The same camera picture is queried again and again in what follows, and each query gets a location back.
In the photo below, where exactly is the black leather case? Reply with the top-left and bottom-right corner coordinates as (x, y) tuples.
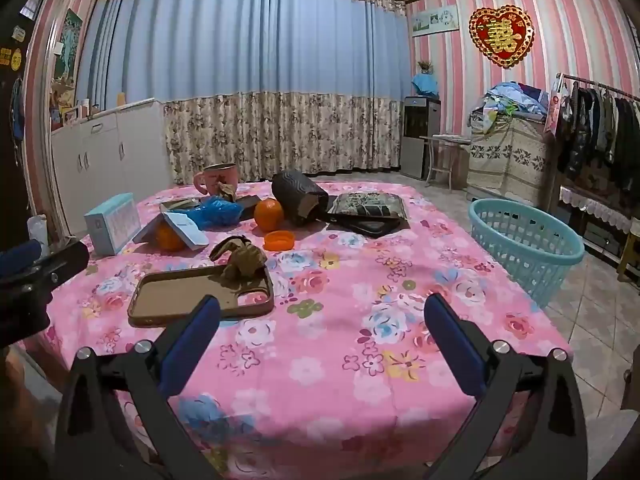
(325, 212), (412, 239)

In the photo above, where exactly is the pink mug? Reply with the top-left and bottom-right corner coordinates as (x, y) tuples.
(192, 162), (239, 197)

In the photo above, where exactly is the pink floral tablecloth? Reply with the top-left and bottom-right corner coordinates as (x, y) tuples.
(30, 180), (573, 480)

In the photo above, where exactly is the grey water dispenser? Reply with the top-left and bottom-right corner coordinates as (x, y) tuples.
(400, 96), (442, 180)

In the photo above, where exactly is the light blue box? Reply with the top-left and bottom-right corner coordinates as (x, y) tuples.
(83, 192), (142, 256)

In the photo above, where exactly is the small side table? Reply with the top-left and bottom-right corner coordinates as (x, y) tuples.
(420, 134), (472, 191)

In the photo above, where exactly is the light blue plastic basket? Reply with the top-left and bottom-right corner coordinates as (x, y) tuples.
(468, 198), (586, 309)

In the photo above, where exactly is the white plastic bag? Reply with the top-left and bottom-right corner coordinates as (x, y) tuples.
(27, 215), (51, 261)

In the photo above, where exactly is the clothes rack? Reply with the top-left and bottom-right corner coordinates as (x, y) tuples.
(556, 72), (640, 107)

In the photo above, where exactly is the person's left hand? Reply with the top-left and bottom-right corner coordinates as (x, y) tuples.
(0, 349), (50, 480)

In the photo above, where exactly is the green wall poster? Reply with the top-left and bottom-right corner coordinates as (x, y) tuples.
(59, 9), (83, 78)

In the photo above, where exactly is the pile of clothes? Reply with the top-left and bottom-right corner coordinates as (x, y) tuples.
(470, 81), (548, 128)

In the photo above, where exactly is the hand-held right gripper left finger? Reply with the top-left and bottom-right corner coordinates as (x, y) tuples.
(54, 295), (231, 480)

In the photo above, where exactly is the white cabinet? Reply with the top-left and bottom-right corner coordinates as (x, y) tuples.
(50, 97), (173, 231)

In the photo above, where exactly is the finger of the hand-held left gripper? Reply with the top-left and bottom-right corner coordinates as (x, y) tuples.
(27, 241), (91, 293)
(0, 238), (44, 278)

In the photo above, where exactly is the pink hanging bag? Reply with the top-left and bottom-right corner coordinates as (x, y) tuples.
(544, 77), (571, 136)

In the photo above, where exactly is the red heart wall decoration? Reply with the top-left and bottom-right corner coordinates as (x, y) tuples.
(468, 6), (535, 69)

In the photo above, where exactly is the cloth covered chest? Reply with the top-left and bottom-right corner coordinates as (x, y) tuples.
(467, 110), (551, 206)

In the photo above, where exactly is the white booklet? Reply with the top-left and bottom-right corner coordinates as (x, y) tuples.
(132, 210), (210, 251)

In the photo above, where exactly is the dark patterned packet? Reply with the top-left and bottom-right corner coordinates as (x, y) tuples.
(327, 191), (408, 221)

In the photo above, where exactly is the row of hanging clothes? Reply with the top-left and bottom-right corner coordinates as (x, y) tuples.
(555, 80), (640, 186)

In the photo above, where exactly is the brown phone case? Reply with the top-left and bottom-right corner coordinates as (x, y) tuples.
(127, 262), (276, 328)

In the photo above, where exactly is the orange fruit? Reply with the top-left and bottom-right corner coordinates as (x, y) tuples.
(253, 198), (285, 233)
(154, 220), (187, 252)

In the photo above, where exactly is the white lace cloth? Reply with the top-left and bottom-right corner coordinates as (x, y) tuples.
(559, 185), (640, 241)

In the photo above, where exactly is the blue plastic bag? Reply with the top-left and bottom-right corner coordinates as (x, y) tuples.
(187, 196), (244, 231)

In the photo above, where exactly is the framed wall picture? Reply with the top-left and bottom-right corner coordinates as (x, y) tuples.
(411, 5), (460, 37)

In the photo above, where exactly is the blue cloth bundle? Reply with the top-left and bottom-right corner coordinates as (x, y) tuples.
(412, 72), (440, 98)

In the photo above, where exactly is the dark door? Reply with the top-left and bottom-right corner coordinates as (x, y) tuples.
(0, 0), (38, 241)

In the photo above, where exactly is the blue hanging cloth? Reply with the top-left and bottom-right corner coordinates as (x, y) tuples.
(11, 77), (26, 141)

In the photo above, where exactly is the blue floral curtain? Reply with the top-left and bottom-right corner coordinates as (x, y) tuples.
(75, 0), (408, 186)

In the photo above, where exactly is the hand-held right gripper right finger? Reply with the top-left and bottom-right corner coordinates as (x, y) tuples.
(423, 292), (589, 480)

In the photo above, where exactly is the orange bottle cap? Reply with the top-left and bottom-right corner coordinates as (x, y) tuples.
(264, 230), (296, 251)

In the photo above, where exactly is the wooden chair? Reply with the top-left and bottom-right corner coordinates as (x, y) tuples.
(617, 230), (640, 291)

